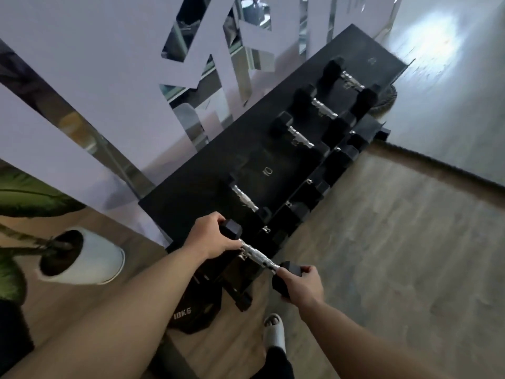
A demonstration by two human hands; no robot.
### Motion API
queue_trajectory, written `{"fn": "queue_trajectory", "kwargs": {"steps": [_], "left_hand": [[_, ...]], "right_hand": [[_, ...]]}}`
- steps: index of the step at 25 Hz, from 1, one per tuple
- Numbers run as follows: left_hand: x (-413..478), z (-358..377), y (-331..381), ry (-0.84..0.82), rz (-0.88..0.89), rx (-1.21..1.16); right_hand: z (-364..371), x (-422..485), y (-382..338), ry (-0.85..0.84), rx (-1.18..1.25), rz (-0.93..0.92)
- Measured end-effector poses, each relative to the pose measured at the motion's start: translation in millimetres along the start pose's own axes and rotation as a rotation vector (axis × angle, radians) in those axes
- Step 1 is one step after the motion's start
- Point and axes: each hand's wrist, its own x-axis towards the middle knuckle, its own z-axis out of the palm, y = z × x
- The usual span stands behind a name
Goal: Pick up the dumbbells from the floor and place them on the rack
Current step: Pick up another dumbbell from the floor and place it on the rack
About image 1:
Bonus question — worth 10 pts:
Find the person's left hand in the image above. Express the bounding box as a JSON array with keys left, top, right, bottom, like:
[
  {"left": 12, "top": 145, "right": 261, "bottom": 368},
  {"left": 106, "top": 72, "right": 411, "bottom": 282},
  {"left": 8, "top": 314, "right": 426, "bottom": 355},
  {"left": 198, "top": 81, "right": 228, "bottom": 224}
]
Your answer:
[{"left": 184, "top": 211, "right": 244, "bottom": 260}]

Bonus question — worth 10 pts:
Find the person's right hand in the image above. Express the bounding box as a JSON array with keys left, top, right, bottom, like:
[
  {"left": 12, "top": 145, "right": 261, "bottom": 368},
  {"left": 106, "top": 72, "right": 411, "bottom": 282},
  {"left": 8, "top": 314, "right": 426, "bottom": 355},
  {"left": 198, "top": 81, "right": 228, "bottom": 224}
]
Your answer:
[{"left": 279, "top": 265, "right": 325, "bottom": 309}]

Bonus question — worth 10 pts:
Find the black hex dumbbell chrome handle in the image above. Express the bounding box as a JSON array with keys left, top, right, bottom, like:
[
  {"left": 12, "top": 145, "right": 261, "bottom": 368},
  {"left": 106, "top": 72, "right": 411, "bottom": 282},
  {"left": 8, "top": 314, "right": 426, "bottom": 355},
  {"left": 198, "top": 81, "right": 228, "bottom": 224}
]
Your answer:
[
  {"left": 323, "top": 56, "right": 380, "bottom": 119},
  {"left": 270, "top": 111, "right": 331, "bottom": 156},
  {"left": 226, "top": 174, "right": 274, "bottom": 226},
  {"left": 219, "top": 219, "right": 305, "bottom": 303},
  {"left": 292, "top": 84, "right": 357, "bottom": 143}
]

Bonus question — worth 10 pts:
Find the person's left forearm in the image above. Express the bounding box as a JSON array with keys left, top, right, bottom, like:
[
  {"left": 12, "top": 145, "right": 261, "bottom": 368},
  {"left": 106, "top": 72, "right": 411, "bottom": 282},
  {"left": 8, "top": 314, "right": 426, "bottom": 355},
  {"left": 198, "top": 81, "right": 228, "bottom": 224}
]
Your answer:
[{"left": 0, "top": 244, "right": 210, "bottom": 379}]

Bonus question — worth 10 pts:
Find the person's right forearm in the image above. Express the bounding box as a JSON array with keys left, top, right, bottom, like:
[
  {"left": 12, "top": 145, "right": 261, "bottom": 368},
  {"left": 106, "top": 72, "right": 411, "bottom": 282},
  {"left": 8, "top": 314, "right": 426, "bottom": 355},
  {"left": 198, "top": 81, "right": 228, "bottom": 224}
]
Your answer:
[{"left": 295, "top": 298, "right": 450, "bottom": 379}]

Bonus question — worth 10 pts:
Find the white slipper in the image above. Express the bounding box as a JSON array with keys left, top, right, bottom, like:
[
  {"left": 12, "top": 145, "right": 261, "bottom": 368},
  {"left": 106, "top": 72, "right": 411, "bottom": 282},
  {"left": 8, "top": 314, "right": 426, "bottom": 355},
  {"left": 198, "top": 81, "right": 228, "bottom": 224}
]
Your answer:
[{"left": 263, "top": 313, "right": 286, "bottom": 352}]

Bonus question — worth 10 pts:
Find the black dumbbell rack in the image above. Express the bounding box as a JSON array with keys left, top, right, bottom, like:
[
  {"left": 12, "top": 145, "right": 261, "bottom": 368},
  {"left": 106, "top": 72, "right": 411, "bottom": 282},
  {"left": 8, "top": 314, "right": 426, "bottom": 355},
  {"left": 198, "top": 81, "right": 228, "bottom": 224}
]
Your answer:
[{"left": 138, "top": 23, "right": 409, "bottom": 312}]

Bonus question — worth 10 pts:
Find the row of small black dumbbells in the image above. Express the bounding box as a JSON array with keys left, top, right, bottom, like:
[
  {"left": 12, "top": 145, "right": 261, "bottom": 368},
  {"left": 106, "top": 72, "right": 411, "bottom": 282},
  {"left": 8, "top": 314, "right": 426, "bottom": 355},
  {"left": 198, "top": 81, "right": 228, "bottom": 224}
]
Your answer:
[{"left": 260, "top": 114, "right": 392, "bottom": 244}]

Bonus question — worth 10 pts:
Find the black weight plate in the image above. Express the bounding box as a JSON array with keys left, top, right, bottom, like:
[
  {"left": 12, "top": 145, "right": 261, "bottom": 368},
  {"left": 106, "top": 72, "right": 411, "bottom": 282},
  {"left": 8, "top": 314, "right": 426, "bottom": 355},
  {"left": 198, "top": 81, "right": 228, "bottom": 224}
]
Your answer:
[{"left": 171, "top": 287, "right": 222, "bottom": 335}]

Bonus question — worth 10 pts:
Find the person's leg in black trousers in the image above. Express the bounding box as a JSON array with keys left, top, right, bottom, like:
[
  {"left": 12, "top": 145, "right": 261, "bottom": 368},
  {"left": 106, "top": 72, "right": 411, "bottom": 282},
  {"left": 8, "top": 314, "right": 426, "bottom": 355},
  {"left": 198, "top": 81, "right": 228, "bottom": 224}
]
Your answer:
[{"left": 252, "top": 345, "right": 296, "bottom": 379}]

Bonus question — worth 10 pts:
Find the white plant pot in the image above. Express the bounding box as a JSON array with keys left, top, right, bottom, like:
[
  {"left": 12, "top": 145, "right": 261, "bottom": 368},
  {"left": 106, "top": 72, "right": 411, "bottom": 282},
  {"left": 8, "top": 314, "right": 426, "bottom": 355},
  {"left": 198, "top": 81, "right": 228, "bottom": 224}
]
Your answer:
[{"left": 38, "top": 227, "right": 126, "bottom": 286}]

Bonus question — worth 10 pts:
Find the round black ribbed disc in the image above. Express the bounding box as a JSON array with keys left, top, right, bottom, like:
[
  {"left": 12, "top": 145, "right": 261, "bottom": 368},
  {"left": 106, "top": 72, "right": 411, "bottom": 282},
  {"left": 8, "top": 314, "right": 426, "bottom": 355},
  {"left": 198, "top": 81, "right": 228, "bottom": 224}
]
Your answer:
[{"left": 367, "top": 84, "right": 397, "bottom": 115}]

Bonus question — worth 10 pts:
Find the green leafy plant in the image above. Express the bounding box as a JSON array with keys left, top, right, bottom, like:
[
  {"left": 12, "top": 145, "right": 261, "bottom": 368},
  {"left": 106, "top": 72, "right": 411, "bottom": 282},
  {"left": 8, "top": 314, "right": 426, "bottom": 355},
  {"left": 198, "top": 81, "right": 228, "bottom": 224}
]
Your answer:
[{"left": 0, "top": 168, "right": 88, "bottom": 305}]

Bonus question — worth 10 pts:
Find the mirror panel with white lettering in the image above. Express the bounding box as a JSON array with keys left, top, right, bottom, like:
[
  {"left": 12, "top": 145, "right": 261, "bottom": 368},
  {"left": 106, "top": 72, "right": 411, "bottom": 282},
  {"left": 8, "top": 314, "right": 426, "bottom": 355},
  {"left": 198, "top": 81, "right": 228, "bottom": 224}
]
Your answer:
[{"left": 0, "top": 0, "right": 403, "bottom": 237}]

